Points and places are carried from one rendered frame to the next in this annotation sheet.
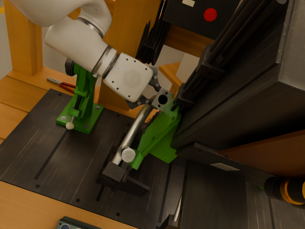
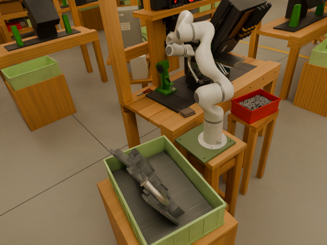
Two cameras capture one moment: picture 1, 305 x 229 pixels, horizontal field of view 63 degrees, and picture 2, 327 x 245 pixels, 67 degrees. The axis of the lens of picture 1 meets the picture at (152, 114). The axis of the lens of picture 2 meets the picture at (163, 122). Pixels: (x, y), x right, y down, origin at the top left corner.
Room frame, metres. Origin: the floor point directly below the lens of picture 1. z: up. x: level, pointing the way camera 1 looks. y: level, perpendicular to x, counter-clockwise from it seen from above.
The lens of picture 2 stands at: (-0.91, 1.45, 1.97)
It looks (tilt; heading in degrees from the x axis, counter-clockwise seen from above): 36 degrees down; 324
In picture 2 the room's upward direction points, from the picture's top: 5 degrees counter-clockwise
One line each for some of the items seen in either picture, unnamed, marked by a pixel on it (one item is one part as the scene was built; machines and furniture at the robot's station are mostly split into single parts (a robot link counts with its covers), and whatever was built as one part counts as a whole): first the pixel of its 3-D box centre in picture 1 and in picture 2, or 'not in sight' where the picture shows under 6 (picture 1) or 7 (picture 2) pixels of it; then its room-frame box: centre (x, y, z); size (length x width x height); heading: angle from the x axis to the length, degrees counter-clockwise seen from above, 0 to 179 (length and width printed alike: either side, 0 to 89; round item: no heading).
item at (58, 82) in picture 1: (64, 85); (144, 92); (0.78, 0.40, 0.89); 0.16 x 0.05 x 0.01; 89
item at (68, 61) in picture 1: (71, 64); (159, 69); (0.64, 0.31, 1.12); 0.07 x 0.03 x 0.08; 2
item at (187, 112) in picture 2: not in sight; (187, 112); (0.23, 0.38, 0.91); 0.10 x 0.08 x 0.03; 80
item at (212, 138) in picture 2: not in sight; (212, 129); (-0.08, 0.45, 0.96); 0.19 x 0.19 x 0.18
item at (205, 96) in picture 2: not in sight; (209, 103); (-0.07, 0.49, 1.17); 0.19 x 0.12 x 0.24; 69
